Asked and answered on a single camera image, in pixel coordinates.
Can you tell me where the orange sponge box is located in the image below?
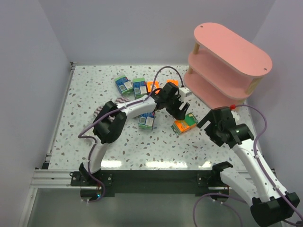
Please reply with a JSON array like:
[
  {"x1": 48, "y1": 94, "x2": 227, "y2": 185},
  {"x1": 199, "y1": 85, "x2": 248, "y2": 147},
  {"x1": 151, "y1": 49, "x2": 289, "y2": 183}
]
[
  {"x1": 146, "y1": 81, "x2": 160, "y2": 93},
  {"x1": 171, "y1": 113, "x2": 198, "y2": 135},
  {"x1": 166, "y1": 79, "x2": 178, "y2": 87}
]

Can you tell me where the green sponge pack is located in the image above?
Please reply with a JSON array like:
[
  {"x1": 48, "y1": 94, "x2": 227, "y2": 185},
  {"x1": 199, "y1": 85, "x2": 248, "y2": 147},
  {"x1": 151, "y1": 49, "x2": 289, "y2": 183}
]
[
  {"x1": 132, "y1": 78, "x2": 147, "y2": 99},
  {"x1": 138, "y1": 112, "x2": 155, "y2": 131},
  {"x1": 115, "y1": 75, "x2": 134, "y2": 95}
]

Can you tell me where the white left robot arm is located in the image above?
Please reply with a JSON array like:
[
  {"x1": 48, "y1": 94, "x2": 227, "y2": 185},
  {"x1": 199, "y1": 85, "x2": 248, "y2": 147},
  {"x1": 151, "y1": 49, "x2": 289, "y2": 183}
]
[{"x1": 78, "y1": 82, "x2": 191, "y2": 184}]

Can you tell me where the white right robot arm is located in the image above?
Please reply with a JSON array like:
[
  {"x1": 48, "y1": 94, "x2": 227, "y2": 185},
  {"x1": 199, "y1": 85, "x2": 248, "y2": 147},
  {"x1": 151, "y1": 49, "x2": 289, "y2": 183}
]
[{"x1": 197, "y1": 105, "x2": 300, "y2": 227}]

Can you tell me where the pink three-tier shelf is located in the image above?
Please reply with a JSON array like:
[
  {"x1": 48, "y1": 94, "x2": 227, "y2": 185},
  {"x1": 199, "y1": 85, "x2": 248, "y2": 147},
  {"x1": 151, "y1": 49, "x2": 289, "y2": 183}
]
[{"x1": 184, "y1": 22, "x2": 273, "y2": 108}]

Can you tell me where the purple striped sponge in wrap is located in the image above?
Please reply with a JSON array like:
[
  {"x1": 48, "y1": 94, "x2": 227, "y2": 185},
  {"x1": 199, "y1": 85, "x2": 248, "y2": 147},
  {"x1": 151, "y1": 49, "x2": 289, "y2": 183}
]
[{"x1": 114, "y1": 96, "x2": 131, "y2": 104}]

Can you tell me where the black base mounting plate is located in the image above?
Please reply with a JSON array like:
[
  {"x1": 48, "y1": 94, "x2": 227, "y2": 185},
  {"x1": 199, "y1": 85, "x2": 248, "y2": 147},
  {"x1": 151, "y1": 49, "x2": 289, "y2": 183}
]
[{"x1": 71, "y1": 169, "x2": 230, "y2": 197}]

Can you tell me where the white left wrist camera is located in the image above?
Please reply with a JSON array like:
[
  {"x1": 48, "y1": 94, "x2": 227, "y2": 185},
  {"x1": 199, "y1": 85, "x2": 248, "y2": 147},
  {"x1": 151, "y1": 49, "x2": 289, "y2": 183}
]
[{"x1": 179, "y1": 87, "x2": 192, "y2": 98}]

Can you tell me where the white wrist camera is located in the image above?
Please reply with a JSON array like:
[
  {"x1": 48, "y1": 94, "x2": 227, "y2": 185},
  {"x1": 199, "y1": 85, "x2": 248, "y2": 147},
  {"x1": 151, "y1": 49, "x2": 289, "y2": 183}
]
[
  {"x1": 179, "y1": 87, "x2": 192, "y2": 98},
  {"x1": 232, "y1": 110, "x2": 240, "y2": 121}
]

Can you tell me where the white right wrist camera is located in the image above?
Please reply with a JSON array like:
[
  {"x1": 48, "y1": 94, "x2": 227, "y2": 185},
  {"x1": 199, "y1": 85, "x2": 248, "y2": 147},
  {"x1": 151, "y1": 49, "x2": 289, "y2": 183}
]
[{"x1": 232, "y1": 110, "x2": 240, "y2": 121}]

